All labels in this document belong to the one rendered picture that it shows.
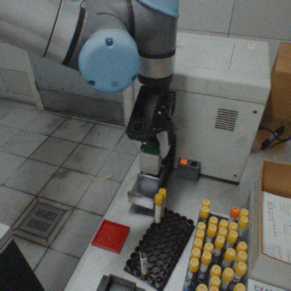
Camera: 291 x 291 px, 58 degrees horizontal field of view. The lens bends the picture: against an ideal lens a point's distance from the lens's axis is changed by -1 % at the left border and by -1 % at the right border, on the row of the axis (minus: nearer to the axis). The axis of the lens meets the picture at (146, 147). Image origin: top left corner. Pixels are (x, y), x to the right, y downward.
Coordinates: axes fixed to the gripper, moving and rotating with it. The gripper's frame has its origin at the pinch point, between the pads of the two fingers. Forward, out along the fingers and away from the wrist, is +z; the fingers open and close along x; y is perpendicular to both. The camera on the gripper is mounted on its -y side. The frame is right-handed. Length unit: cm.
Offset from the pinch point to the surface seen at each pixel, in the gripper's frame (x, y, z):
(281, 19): -36, 141, 1
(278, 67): -29, 50, -6
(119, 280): -2.3, -26.7, 9.8
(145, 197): -1.4, -8.0, 6.5
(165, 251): -9.2, -17.8, 9.9
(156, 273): -8.6, -22.7, 10.2
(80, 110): 112, 135, 92
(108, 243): 3.8, -19.0, 12.2
